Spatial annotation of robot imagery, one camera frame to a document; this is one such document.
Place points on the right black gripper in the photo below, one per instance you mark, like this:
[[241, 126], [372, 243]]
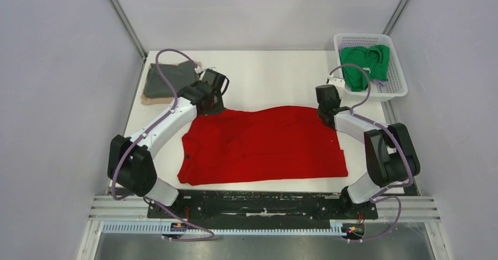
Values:
[[338, 98]]

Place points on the folded beige t-shirt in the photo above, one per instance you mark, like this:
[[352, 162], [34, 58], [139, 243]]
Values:
[[147, 100]]

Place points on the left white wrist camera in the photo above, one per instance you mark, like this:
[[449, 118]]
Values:
[[202, 71]]

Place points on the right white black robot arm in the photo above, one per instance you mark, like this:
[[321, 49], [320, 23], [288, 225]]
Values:
[[391, 159]]

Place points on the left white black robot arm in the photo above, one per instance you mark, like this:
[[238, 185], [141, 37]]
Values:
[[131, 159]]

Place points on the red t-shirt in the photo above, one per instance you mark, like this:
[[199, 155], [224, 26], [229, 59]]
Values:
[[280, 143]]

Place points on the white plastic basket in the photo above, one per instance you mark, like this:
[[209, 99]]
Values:
[[396, 86]]

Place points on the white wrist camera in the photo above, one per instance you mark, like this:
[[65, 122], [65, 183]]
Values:
[[202, 71], [337, 82]]

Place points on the folded dark grey t-shirt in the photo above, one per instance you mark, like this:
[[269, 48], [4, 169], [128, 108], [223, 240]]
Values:
[[163, 81]]

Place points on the aluminium frame rail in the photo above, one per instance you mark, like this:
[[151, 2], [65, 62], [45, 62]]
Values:
[[414, 209]]

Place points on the green t-shirt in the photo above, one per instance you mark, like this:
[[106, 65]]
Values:
[[374, 60]]

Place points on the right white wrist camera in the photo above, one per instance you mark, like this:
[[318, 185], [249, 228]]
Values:
[[337, 82]]

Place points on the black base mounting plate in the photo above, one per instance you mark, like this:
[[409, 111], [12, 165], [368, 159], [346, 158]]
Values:
[[215, 209]]

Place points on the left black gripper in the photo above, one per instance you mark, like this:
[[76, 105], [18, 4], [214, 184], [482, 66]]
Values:
[[219, 107]]

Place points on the white slotted cable duct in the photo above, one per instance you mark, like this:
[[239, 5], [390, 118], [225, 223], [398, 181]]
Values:
[[173, 229]]

